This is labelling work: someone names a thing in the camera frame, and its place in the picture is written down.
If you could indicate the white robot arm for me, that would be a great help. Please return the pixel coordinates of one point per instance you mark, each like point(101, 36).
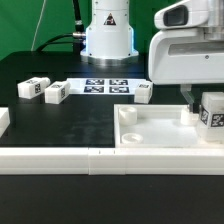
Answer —
point(110, 38)

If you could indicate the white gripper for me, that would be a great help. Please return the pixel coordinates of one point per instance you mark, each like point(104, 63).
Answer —
point(184, 57)

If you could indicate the white square tabletop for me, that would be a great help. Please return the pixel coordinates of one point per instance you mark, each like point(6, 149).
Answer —
point(158, 126)

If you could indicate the white sheet with fiducial tags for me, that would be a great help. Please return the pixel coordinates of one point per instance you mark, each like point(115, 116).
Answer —
point(103, 86)

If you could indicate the white left fence piece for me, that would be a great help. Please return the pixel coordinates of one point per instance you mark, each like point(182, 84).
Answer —
point(4, 119)

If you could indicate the white front fence wall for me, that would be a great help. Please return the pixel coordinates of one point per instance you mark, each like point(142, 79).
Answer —
point(111, 161)

